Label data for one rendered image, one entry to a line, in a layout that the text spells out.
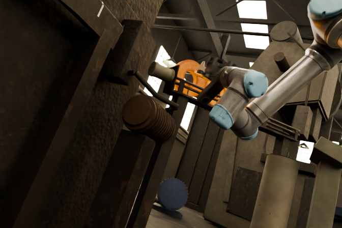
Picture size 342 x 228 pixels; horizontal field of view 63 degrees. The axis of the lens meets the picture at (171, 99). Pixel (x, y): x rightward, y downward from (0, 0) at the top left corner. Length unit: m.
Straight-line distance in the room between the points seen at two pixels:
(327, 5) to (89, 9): 0.64
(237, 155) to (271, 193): 2.25
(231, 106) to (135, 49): 0.41
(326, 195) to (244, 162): 2.19
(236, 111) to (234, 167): 2.53
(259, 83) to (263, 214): 0.50
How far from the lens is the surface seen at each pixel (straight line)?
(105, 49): 0.89
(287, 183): 1.12
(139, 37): 1.03
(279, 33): 3.98
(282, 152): 1.52
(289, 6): 11.71
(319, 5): 0.87
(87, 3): 0.83
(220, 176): 3.37
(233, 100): 0.81
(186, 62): 1.13
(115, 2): 1.09
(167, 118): 0.99
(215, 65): 0.98
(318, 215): 1.16
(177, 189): 2.68
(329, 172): 1.18
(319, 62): 0.96
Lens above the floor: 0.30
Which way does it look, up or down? 15 degrees up
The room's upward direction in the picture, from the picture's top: 20 degrees clockwise
